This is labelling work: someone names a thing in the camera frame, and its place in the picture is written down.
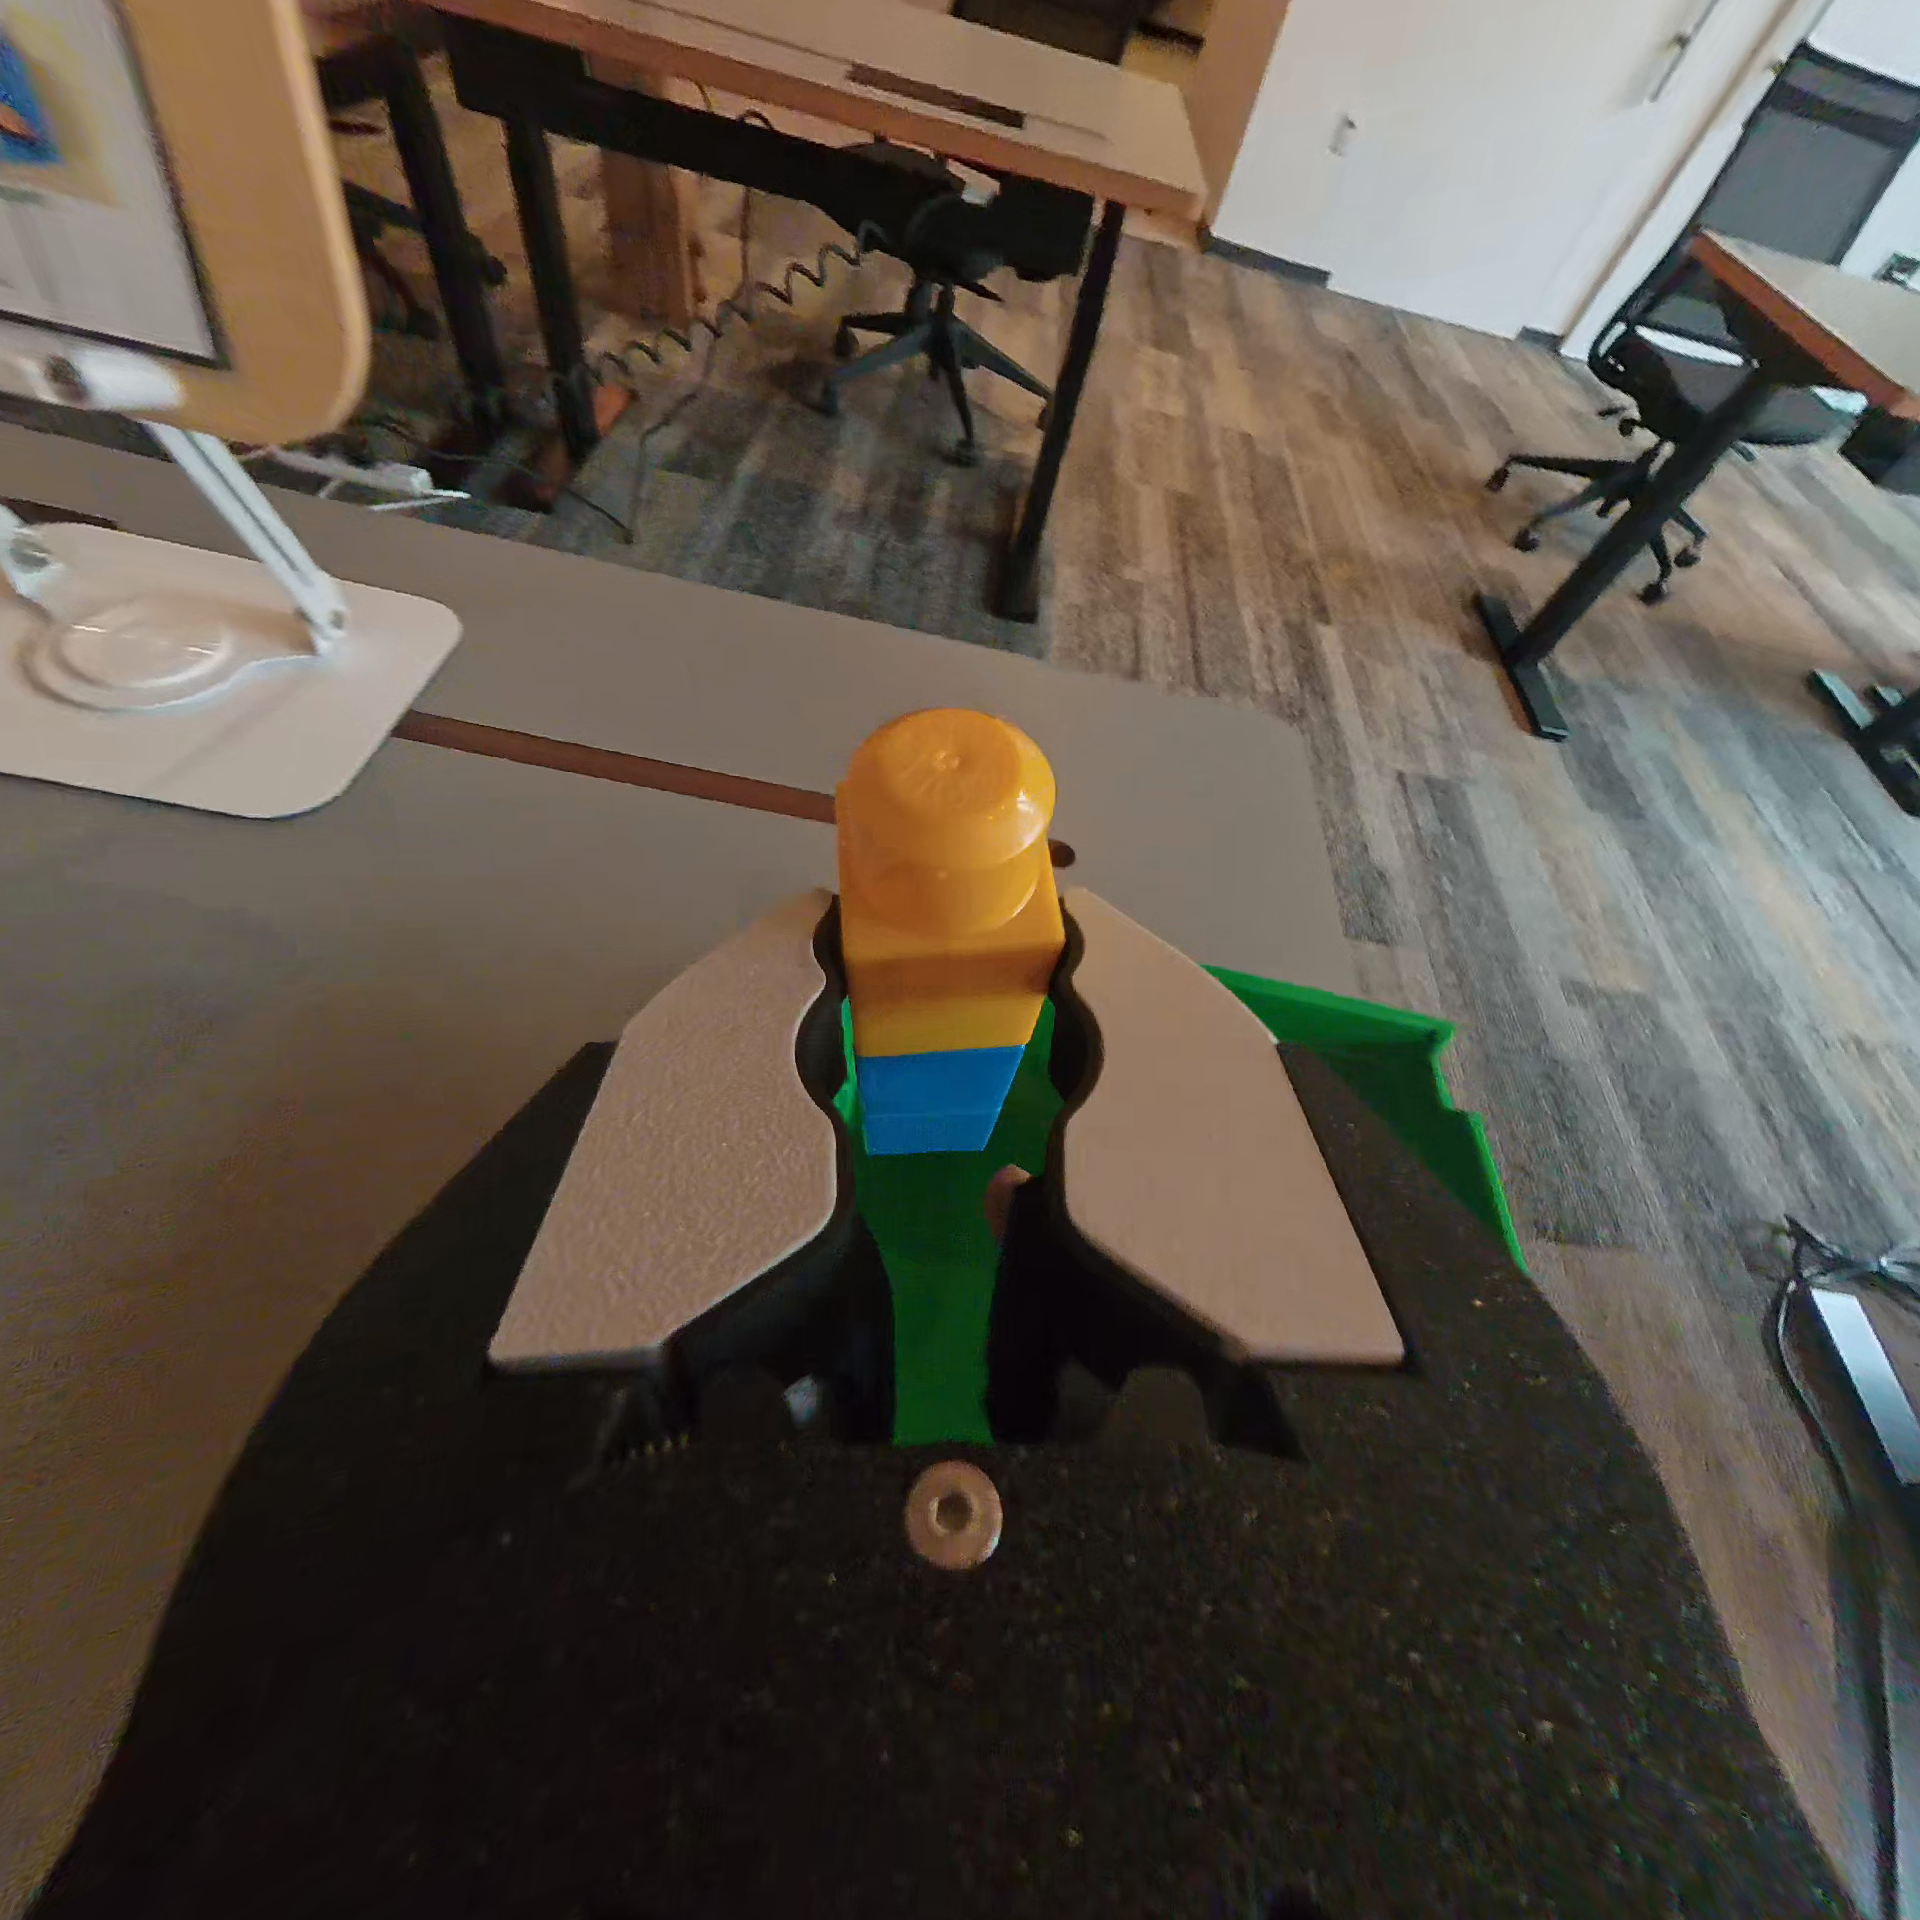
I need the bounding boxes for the wooden post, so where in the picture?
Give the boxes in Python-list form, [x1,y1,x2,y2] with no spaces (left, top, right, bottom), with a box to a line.
[600,139,709,327]

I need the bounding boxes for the printed instruction sheet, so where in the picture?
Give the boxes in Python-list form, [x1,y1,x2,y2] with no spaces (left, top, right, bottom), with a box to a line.
[0,0,236,372]

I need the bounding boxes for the blue mega block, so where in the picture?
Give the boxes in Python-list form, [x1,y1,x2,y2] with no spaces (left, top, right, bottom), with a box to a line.
[852,1045,1025,1158]

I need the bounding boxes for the black office chair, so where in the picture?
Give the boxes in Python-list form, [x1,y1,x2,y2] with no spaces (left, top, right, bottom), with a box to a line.
[1484,45,1920,606]
[816,142,1099,468]

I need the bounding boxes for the green plastic bin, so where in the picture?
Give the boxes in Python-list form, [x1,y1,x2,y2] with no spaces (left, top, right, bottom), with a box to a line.
[839,964,1530,1450]

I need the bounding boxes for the black coiled cable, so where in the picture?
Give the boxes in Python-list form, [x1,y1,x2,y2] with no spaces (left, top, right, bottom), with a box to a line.
[587,225,889,397]

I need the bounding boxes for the orange mega block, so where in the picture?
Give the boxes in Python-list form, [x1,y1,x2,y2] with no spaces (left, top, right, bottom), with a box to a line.
[834,708,1070,1052]

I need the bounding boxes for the wooden display board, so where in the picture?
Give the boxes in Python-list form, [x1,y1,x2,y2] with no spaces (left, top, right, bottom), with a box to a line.
[120,0,371,447]

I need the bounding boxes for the white document stand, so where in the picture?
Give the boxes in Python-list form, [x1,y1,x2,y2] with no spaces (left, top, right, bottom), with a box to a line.
[0,345,463,822]

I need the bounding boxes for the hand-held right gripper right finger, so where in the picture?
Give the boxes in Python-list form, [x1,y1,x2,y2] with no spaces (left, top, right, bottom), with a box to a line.
[1033,883,1409,1371]

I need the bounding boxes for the white power strip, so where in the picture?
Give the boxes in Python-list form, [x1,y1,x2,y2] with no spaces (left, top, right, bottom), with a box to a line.
[245,445,470,508]

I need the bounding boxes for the wooden desk with black legs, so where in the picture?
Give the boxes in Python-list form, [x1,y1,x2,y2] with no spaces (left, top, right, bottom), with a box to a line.
[1475,225,1920,744]
[313,0,1212,624]

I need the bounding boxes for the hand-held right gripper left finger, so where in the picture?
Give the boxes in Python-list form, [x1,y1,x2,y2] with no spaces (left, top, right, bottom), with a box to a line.
[489,884,875,1374]

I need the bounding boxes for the grey flat device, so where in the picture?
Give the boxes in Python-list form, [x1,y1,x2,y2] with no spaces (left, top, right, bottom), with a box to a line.
[1805,1283,1920,1489]

